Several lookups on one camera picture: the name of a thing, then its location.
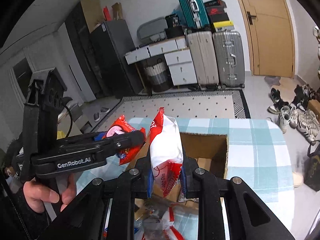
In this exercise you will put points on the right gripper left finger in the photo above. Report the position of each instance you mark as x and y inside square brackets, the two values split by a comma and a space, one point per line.
[104, 209]

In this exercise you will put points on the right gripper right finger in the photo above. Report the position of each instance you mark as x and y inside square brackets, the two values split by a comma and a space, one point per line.
[228, 208]

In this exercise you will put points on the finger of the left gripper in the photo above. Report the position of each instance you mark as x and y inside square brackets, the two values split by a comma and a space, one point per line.
[93, 142]

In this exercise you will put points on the red corn snack bag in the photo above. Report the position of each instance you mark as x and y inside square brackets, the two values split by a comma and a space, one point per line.
[127, 140]

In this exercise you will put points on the red white snack bag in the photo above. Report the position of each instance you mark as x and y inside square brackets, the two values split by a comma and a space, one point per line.
[166, 153]

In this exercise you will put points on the white printed snack bag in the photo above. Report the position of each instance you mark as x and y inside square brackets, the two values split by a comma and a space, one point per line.
[154, 223]

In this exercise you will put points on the person's left hand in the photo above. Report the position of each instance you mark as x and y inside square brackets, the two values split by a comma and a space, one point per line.
[36, 194]

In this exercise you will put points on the plaid teal tablecloth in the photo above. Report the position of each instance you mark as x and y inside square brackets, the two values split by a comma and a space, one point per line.
[257, 153]

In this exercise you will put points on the cardboard SF shipping box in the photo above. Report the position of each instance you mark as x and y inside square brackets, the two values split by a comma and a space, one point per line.
[210, 152]

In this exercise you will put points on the woven laundry basket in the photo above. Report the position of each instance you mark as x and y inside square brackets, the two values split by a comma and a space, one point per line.
[157, 75]

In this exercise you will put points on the black refrigerator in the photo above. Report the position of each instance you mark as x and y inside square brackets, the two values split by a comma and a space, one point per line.
[111, 41]

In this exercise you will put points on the white drawer desk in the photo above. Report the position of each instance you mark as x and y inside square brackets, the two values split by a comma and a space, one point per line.
[174, 53]

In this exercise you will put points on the dotted floor rug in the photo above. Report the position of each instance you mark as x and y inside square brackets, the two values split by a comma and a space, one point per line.
[209, 104]

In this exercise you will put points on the grey oval mirror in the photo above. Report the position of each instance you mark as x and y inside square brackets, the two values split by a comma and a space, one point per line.
[152, 31]

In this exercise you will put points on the beige suitcase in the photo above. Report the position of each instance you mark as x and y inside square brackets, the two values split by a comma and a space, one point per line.
[204, 59]

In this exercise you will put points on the silver suitcase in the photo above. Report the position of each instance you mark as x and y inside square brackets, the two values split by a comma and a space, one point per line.
[230, 58]

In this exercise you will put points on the teal suitcase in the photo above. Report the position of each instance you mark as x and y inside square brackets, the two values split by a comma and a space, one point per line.
[194, 13]

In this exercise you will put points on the stacked shoe boxes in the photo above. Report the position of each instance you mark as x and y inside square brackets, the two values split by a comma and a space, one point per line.
[218, 18]

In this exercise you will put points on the wooden door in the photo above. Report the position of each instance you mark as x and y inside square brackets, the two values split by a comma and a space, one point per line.
[270, 37]

